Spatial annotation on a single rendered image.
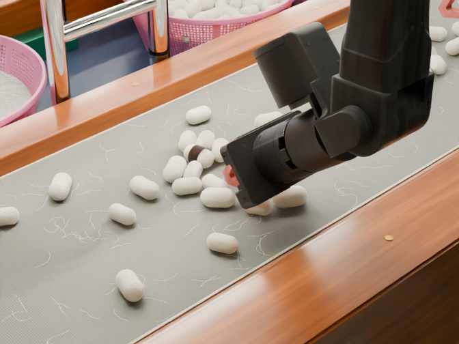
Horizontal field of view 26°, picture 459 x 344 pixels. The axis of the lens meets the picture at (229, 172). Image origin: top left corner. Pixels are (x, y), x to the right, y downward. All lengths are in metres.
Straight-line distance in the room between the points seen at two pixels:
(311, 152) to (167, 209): 0.21
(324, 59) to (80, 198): 0.33
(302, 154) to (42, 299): 0.28
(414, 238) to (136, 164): 0.33
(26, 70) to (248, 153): 0.44
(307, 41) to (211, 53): 0.41
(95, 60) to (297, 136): 0.61
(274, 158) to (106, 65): 0.56
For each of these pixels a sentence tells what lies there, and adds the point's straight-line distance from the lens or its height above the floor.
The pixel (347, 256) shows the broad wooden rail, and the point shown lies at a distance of 0.95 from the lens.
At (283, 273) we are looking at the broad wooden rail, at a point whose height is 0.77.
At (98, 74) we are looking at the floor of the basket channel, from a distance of 1.43.
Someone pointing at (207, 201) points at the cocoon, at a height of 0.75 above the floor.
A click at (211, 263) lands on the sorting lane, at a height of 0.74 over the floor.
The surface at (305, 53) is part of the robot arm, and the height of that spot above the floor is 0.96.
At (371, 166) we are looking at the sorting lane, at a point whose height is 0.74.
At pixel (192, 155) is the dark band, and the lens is 1.10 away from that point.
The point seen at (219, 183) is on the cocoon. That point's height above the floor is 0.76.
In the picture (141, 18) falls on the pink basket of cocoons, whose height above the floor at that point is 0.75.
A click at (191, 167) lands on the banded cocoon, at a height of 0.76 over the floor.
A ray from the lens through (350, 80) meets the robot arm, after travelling 0.83.
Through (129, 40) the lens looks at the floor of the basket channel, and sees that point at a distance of 1.51.
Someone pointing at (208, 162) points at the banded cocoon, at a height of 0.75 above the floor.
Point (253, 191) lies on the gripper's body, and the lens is 0.95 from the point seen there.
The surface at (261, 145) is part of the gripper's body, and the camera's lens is 0.95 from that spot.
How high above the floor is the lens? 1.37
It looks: 35 degrees down
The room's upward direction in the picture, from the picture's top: straight up
